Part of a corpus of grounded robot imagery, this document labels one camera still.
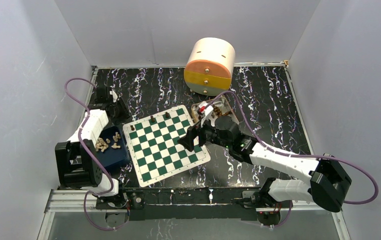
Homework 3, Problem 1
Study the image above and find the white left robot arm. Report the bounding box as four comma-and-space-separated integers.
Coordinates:
54, 86, 130, 208

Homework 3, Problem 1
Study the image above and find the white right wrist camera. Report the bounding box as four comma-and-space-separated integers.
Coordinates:
197, 101, 214, 128

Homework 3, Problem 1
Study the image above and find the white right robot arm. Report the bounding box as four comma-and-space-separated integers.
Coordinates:
177, 116, 352, 213

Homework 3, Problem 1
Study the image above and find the green white chess board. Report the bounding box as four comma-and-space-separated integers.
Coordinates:
122, 105, 211, 187

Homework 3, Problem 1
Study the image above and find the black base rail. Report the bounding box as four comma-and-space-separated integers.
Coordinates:
104, 187, 294, 223

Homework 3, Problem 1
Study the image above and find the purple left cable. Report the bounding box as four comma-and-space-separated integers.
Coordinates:
64, 78, 130, 232

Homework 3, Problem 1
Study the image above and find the purple cable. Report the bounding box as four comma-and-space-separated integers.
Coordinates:
64, 78, 130, 232
203, 90, 380, 228

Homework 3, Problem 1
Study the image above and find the blue tin tray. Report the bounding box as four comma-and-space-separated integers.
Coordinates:
96, 126, 130, 174

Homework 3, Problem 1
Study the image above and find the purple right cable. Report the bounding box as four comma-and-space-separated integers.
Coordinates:
203, 90, 380, 228

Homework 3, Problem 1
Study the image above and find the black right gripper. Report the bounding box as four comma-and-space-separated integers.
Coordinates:
177, 113, 231, 152

